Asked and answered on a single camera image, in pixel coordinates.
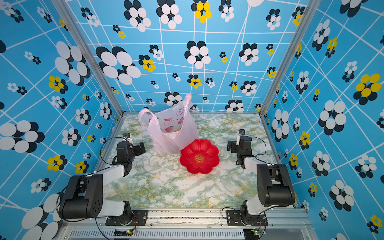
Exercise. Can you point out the aluminium front rail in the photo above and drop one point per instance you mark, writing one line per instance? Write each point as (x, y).
(195, 224)

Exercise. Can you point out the aluminium corner post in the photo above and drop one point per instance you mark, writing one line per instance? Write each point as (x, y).
(288, 57)
(78, 36)

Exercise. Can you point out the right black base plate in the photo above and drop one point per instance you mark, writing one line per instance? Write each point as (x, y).
(237, 218)

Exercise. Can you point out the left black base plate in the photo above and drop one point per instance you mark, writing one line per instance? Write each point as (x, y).
(134, 218)

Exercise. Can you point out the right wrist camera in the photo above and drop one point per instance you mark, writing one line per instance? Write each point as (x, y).
(240, 140)

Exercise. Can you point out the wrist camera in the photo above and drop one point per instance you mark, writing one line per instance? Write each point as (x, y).
(240, 140)
(127, 137)

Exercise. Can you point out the red flower-shaped plate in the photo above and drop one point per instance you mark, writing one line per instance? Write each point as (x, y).
(200, 157)

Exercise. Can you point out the right aluminium corner post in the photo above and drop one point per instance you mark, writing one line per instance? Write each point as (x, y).
(288, 57)

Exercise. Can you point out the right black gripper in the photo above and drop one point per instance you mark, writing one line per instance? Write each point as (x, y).
(233, 144)

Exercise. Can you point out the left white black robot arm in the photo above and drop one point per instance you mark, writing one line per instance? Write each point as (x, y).
(84, 195)

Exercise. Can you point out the pink translucent plastic bag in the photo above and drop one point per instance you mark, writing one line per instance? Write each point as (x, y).
(171, 130)

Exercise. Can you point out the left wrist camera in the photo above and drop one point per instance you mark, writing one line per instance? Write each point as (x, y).
(127, 137)

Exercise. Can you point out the left aluminium corner post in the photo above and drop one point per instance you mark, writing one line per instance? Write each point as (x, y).
(78, 36)

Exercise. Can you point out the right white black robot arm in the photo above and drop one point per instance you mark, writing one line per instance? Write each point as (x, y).
(275, 189)

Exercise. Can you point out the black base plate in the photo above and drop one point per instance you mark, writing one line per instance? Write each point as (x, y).
(134, 218)
(237, 218)

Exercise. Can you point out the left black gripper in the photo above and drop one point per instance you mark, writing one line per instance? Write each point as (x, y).
(136, 149)

